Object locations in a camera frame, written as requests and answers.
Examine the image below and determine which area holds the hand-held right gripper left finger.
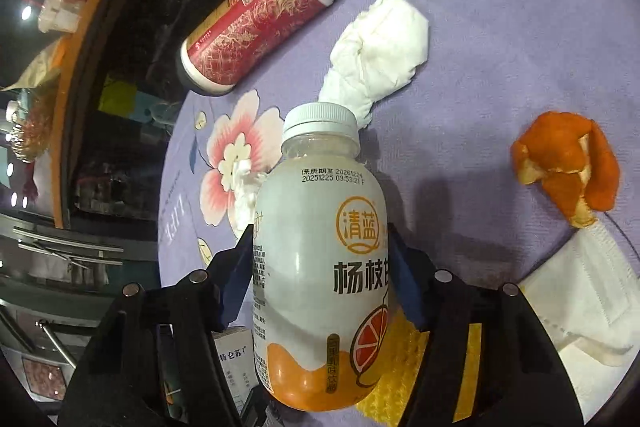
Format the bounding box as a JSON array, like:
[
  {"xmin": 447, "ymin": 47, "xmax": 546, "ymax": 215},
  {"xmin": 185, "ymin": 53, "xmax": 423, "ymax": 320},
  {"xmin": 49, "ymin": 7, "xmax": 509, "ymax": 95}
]
[{"xmin": 57, "ymin": 223, "xmax": 257, "ymax": 427}]

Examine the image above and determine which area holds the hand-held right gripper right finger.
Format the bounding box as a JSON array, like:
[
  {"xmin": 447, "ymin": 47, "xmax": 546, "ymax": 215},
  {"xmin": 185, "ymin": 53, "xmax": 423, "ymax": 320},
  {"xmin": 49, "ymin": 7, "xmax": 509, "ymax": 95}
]
[{"xmin": 386, "ymin": 223, "xmax": 585, "ymax": 427}]

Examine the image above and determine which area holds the white orange drink bottle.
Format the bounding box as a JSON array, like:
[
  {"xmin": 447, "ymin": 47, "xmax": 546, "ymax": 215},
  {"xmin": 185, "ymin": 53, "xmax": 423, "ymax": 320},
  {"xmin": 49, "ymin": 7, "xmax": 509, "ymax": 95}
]
[{"xmin": 251, "ymin": 102, "xmax": 391, "ymax": 413}]

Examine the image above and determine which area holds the white embossed face mask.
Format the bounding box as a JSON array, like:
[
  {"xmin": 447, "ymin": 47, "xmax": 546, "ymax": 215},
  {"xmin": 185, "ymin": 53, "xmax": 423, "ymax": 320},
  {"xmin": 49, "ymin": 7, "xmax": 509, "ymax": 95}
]
[{"xmin": 517, "ymin": 217, "xmax": 640, "ymax": 368}]

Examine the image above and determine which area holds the green white milk carton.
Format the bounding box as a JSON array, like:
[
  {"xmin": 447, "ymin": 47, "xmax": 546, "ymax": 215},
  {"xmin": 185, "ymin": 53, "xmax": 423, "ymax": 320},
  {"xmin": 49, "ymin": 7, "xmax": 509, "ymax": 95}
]
[{"xmin": 212, "ymin": 326, "xmax": 258, "ymax": 413}]

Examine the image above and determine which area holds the yellow foam fruit net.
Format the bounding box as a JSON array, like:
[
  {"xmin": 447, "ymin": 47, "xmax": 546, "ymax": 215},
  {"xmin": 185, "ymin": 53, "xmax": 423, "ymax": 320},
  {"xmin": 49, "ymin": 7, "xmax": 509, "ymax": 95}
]
[{"xmin": 357, "ymin": 307, "xmax": 483, "ymax": 427}]

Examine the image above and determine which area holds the orange peel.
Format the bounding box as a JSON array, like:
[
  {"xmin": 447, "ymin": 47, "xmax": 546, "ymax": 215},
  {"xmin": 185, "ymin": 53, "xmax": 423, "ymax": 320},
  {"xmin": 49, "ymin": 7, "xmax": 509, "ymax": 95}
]
[{"xmin": 510, "ymin": 110, "xmax": 622, "ymax": 229}]

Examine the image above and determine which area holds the purple floral tablecloth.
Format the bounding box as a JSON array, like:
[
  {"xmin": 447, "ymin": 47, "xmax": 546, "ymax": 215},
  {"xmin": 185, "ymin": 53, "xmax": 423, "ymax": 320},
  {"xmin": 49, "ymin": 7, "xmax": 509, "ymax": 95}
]
[{"xmin": 157, "ymin": 0, "xmax": 640, "ymax": 427}]

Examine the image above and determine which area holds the white crumpled tissue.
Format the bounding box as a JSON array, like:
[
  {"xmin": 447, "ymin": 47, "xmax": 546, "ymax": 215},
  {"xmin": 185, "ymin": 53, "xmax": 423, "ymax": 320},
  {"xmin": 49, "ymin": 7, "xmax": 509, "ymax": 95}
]
[{"xmin": 317, "ymin": 0, "xmax": 431, "ymax": 128}]

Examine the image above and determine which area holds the wooden counter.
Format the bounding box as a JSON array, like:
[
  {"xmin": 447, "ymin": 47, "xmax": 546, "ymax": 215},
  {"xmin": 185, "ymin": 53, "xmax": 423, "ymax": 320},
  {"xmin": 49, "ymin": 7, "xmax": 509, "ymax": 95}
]
[{"xmin": 50, "ymin": 0, "xmax": 166, "ymax": 230}]

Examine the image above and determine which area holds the yellow white paper bag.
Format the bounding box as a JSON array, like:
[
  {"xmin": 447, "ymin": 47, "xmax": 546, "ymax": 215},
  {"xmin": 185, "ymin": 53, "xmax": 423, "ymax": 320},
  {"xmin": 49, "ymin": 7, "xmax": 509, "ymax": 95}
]
[{"xmin": 0, "ymin": 32, "xmax": 66, "ymax": 92}]

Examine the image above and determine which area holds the small jar white lid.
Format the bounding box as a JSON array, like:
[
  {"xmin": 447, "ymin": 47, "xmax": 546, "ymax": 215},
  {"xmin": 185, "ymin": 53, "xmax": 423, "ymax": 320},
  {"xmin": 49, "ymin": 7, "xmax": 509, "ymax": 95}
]
[{"xmin": 37, "ymin": 0, "xmax": 83, "ymax": 32}]

